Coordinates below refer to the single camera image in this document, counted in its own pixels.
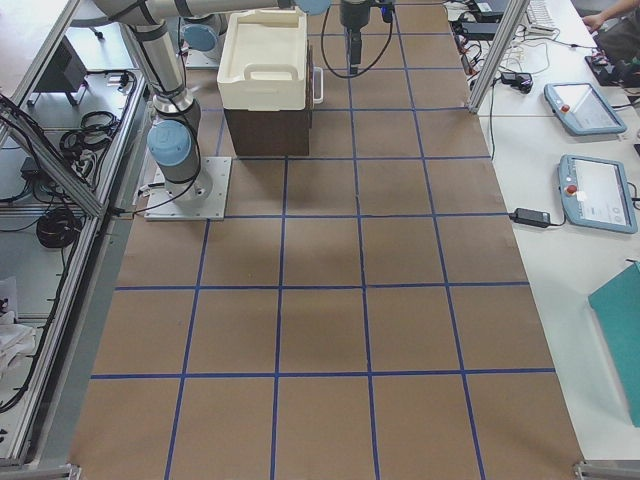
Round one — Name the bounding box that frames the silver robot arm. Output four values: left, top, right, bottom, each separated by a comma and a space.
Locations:
96, 1, 330, 219

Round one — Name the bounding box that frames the teach pendant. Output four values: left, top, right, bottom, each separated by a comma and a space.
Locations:
557, 154, 638, 234
543, 82, 627, 136

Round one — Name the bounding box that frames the cream plastic tray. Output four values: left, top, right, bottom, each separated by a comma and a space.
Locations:
217, 9, 307, 111

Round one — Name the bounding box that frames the aluminium frame rail left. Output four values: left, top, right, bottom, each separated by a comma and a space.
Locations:
1, 1, 148, 470

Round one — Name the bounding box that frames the black braided right cable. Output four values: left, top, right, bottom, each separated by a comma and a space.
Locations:
320, 3, 396, 79

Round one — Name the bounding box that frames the lower teach pendant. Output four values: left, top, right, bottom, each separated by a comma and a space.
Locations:
557, 154, 638, 234

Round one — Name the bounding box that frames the aluminium frame post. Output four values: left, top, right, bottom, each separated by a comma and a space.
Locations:
468, 0, 528, 114

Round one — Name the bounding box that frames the black power adapter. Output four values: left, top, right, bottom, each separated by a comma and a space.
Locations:
509, 208, 551, 228

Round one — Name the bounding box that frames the teal folder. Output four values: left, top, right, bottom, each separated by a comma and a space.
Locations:
588, 262, 639, 427

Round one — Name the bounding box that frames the dark brown drawer cabinet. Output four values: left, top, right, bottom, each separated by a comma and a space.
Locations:
224, 44, 313, 157

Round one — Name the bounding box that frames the upper teach pendant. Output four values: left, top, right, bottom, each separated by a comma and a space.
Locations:
543, 82, 627, 136

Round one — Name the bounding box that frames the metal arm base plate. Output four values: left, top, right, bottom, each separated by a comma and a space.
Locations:
143, 157, 233, 221

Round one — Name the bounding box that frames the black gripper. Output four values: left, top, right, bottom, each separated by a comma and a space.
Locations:
340, 0, 371, 75

